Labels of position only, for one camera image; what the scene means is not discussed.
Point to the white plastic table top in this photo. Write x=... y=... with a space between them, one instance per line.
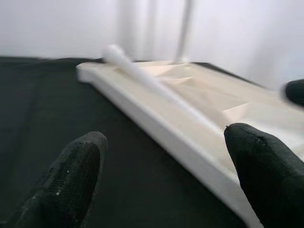
x=202 y=107

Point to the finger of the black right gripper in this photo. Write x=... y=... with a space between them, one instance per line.
x=294 y=93

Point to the black tablecloth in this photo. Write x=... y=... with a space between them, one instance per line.
x=59 y=99

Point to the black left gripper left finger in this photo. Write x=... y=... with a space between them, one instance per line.
x=61 y=185

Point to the white plastic table leg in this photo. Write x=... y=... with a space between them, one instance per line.
x=154 y=80
x=186 y=28

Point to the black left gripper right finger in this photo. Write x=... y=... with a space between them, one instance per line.
x=273 y=178

